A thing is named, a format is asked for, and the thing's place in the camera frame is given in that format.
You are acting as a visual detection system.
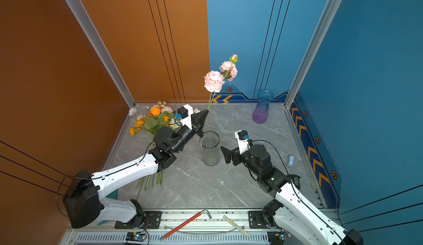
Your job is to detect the cream flat stick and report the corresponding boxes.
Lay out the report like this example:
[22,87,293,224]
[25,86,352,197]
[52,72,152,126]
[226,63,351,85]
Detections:
[223,215,250,237]

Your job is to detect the pink carnation flower stem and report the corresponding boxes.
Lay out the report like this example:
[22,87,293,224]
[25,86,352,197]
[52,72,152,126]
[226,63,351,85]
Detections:
[204,54,239,110]

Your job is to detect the left circuit board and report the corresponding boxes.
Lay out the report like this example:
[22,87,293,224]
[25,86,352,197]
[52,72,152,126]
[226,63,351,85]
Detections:
[125,232,148,245]

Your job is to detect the aluminium corner post left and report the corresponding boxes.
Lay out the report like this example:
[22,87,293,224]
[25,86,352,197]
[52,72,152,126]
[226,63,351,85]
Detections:
[65,0,136,108]

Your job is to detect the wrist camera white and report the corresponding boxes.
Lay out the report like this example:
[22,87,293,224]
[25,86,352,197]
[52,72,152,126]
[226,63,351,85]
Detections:
[235,130,250,155]
[175,105,193,129]

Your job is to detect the aluminium corner post right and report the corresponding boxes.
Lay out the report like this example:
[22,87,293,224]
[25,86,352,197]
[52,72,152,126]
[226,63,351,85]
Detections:
[284,0,342,109]

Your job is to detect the circuit board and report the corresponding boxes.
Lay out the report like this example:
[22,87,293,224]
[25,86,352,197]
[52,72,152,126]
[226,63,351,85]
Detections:
[125,232,148,245]
[267,232,292,245]

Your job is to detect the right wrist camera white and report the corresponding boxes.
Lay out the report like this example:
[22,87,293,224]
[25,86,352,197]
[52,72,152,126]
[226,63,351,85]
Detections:
[235,130,250,155]

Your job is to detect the teal green object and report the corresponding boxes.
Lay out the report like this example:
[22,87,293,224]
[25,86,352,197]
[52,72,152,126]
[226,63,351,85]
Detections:
[106,190,118,200]

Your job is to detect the pink peony flower stem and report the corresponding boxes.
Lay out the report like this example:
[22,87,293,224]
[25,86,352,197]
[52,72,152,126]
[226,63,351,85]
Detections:
[160,106,173,113]

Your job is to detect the cream white rose stem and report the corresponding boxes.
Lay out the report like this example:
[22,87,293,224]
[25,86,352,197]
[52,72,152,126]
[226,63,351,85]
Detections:
[169,108,200,130]

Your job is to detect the aluminium corner post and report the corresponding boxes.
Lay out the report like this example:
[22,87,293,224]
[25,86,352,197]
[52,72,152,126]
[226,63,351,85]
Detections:
[65,0,136,108]
[284,0,342,109]

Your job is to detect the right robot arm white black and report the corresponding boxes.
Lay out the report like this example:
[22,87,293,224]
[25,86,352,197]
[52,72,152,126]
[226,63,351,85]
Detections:
[221,144,364,245]

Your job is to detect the blue purple glass vase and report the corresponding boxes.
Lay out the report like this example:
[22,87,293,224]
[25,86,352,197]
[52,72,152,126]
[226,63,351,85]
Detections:
[252,90,274,124]

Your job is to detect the small light blue cylinder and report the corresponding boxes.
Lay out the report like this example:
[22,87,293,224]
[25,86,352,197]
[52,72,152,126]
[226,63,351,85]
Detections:
[288,155,295,167]

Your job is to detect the aluminium rail base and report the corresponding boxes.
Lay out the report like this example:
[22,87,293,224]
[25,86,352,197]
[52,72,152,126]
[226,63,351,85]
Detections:
[59,208,351,245]

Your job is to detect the white small daisy flower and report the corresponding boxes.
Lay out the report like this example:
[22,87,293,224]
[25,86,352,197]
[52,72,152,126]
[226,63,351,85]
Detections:
[128,107,137,116]

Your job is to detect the red handled tool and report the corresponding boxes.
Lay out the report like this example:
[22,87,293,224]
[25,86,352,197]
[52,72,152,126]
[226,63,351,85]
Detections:
[160,209,212,241]

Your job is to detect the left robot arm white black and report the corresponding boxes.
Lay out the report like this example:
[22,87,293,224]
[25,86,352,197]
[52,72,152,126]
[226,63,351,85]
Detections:
[62,105,209,228]

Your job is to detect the right circuit board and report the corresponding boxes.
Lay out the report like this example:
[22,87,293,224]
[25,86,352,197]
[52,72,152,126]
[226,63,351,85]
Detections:
[267,232,292,245]

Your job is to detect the yellow orange poppy stem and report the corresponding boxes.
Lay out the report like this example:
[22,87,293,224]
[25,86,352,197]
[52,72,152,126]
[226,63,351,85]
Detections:
[129,118,145,137]

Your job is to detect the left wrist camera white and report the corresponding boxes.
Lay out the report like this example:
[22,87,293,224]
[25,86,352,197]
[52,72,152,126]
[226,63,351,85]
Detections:
[175,105,193,129]

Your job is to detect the clear glass vase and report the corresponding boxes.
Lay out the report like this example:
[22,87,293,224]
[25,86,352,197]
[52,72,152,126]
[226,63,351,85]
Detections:
[200,131,220,166]

